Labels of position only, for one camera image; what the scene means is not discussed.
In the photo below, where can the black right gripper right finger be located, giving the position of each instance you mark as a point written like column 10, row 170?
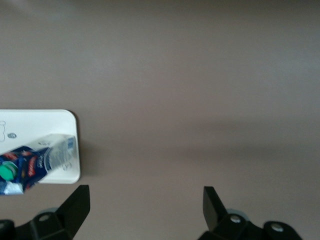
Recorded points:
column 225, row 225

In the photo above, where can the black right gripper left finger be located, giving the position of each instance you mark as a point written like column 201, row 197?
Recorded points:
column 62, row 220

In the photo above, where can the blue white milk carton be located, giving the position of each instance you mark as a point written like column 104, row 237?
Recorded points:
column 32, row 162

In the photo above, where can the white rabbit print tray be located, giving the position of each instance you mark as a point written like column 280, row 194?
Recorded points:
column 50, row 122

